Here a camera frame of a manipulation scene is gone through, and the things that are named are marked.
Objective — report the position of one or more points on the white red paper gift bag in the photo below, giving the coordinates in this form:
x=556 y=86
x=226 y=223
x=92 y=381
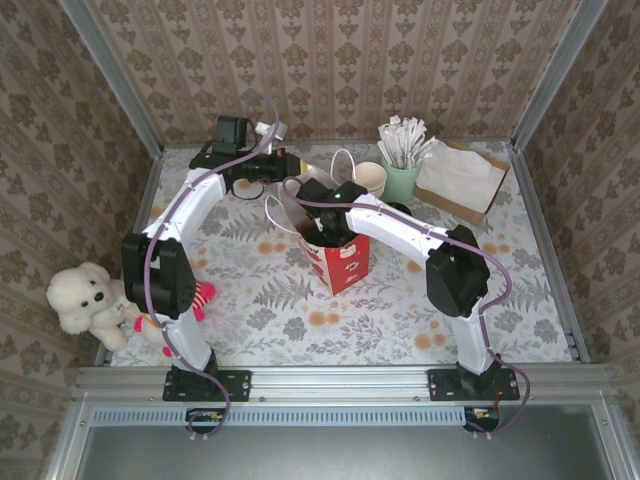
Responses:
x=345 y=270

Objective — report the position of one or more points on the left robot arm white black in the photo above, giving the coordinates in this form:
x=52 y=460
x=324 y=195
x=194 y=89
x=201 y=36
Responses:
x=200 y=195

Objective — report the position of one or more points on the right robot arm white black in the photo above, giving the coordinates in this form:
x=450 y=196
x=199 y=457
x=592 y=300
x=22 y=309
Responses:
x=400 y=225

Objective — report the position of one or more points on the stack of paper cups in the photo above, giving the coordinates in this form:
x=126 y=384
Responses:
x=370 y=175

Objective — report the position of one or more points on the stack of black cup lids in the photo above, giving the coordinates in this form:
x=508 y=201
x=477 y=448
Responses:
x=402 y=207

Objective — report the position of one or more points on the pale green straw holder cup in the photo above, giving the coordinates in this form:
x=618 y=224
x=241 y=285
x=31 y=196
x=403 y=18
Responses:
x=402 y=182

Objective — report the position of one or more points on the white wrapped straws bundle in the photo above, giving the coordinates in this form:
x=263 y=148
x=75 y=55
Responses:
x=405 y=140

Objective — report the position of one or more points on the floral patterned tablecloth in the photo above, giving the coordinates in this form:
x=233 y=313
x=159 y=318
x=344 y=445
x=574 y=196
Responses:
x=350 y=325

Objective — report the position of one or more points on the brown cardboard tray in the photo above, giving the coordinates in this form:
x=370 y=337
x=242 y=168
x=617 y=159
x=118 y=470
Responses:
x=465 y=214

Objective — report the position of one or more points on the pink cream plush toy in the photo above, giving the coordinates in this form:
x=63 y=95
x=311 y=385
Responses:
x=205 y=295

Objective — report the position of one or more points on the white teddy bear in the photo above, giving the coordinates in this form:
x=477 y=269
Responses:
x=75 y=295

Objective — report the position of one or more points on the black controller board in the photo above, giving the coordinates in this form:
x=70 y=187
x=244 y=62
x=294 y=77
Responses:
x=205 y=417
x=482 y=415

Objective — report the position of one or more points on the grey metal panel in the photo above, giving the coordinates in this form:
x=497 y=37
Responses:
x=340 y=455

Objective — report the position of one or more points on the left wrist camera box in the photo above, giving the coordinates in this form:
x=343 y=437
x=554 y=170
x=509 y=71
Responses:
x=281 y=132

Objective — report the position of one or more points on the aluminium side rail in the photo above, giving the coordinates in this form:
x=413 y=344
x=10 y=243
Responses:
x=541 y=225
x=142 y=210

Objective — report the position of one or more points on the aluminium front rail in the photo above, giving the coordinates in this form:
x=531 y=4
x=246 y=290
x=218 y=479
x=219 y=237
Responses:
x=340 y=382

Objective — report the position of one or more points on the aluminium frame post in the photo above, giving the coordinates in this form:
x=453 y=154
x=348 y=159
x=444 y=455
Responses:
x=114 y=75
x=556 y=75

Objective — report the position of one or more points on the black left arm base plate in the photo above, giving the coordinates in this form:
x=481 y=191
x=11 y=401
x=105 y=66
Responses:
x=240 y=385

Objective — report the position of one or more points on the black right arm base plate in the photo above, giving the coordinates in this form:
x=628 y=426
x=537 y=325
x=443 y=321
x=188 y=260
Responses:
x=440 y=385

